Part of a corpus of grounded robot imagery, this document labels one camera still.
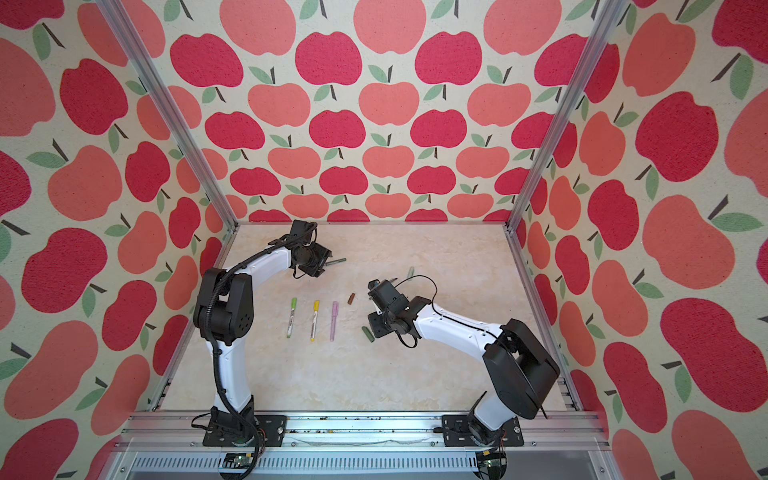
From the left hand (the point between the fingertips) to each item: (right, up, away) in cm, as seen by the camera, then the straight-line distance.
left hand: (336, 259), depth 102 cm
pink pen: (0, -17, -6) cm, 18 cm away
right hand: (+16, -17, -15) cm, 28 cm away
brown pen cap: (+5, -14, -3) cm, 15 cm away
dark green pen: (-1, -1, +6) cm, 6 cm away
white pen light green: (-14, -15, -4) cm, 20 cm away
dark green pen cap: (+12, -23, -11) cm, 28 cm away
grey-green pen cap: (+26, -5, +4) cm, 27 cm away
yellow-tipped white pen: (-6, -19, -8) cm, 21 cm away
